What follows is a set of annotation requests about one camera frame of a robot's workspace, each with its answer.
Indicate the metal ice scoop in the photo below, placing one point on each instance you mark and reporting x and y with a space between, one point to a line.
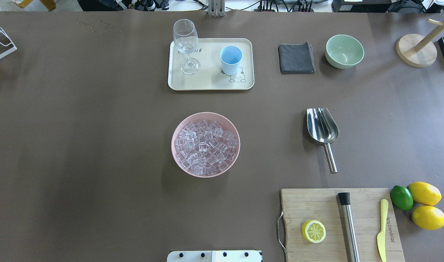
322 128

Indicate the pile of clear ice cubes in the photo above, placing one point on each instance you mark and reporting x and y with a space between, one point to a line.
205 147

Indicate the blue cup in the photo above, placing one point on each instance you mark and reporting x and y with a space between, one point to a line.
230 57

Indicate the pink bowl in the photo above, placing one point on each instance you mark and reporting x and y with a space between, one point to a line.
178 160

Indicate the cream rabbit tray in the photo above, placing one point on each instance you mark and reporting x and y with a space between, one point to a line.
210 77

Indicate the grey folded cloth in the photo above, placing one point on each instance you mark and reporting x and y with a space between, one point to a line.
296 58

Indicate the clear wine glass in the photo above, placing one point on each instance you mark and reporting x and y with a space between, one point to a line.
186 41

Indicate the bamboo cutting board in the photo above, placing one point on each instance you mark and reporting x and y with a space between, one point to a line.
302 204

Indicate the half lemon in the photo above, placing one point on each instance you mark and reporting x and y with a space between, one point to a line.
313 231

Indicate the steel muddler black tip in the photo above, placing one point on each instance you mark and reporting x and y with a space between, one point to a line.
344 199

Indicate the green bowl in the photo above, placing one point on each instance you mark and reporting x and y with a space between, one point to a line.
344 51

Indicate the green lime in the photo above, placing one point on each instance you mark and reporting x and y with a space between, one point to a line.
401 198

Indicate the yellow plastic knife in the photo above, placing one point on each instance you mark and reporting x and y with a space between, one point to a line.
381 236

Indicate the wooden mug tree stand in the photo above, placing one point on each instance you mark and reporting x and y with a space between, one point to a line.
418 50

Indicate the upper yellow lemon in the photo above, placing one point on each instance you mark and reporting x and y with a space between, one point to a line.
424 193

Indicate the yellow lemon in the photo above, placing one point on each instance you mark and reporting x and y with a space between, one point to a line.
424 193
428 217

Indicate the lower yellow lemon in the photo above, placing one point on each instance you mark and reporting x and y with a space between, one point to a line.
428 217

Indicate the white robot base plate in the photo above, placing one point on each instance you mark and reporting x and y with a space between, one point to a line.
215 256

